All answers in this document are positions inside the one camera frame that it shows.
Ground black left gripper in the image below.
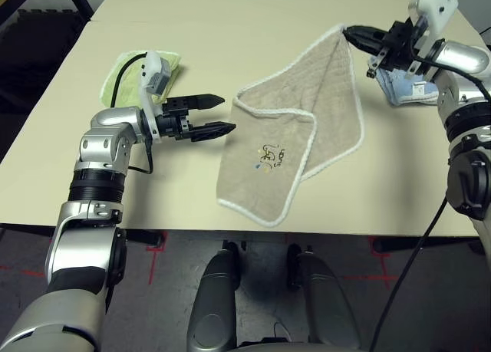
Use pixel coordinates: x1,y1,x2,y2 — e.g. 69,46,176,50
155,93,236,144

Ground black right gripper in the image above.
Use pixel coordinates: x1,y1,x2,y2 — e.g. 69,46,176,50
343,16,430,79

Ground beige towel with white trim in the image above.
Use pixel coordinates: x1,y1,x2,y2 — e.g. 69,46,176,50
216,23,364,229

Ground folded blue towel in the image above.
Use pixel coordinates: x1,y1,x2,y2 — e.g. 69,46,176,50
367,58,442,107

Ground folded green towel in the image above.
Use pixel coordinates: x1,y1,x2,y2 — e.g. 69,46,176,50
99,49,184,110

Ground black table foot bar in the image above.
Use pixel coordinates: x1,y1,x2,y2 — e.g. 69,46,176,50
374,235,480,255
122,229,164,248

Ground grey robot left leg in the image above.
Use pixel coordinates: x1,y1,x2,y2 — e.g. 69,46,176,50
190,241,242,352

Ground grey robot leg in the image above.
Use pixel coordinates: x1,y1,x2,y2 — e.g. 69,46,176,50
190,241,242,352
286,243,361,352

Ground black foam floor mats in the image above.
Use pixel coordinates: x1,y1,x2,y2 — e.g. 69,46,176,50
0,8,91,161

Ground grey robot right leg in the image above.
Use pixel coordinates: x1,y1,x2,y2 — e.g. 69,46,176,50
286,243,361,352

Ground dark robot waist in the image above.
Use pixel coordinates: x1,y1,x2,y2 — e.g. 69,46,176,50
229,338,365,352

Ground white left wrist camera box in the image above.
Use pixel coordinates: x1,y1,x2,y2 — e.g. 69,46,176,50
138,50,172,144

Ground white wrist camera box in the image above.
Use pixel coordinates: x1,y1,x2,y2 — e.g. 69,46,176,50
407,0,460,81
138,50,172,144

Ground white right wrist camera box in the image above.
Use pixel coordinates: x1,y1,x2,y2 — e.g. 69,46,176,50
407,0,460,81

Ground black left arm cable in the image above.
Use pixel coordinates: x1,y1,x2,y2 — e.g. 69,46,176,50
110,51,154,176

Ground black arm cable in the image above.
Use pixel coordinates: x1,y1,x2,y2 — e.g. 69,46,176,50
110,51,154,176
367,41,491,352

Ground black metal table frame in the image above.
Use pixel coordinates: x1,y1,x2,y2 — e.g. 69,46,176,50
61,0,95,20

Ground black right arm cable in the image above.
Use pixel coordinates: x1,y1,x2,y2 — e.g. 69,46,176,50
367,41,491,352

